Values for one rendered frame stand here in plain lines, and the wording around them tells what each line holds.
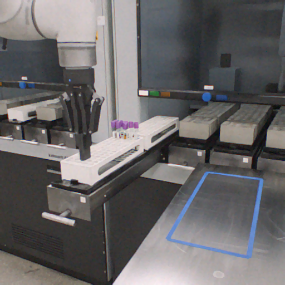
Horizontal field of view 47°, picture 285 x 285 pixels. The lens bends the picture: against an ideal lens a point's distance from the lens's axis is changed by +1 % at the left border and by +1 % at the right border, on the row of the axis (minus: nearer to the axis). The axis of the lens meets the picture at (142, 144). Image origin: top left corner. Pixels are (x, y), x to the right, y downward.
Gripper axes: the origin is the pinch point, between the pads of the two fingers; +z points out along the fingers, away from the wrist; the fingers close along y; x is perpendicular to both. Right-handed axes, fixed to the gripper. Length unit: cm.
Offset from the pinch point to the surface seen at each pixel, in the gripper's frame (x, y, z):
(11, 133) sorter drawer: -37, 70, 14
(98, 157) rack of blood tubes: -3.0, -2.2, 3.7
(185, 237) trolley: 16.9, -34.4, 8.0
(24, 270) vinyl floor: -36, 74, 90
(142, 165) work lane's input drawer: -19.6, -6.8, 11.3
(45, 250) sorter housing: -37, 58, 74
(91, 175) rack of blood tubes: 4.5, -4.9, 5.8
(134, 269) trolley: 28.3, -30.3, 8.0
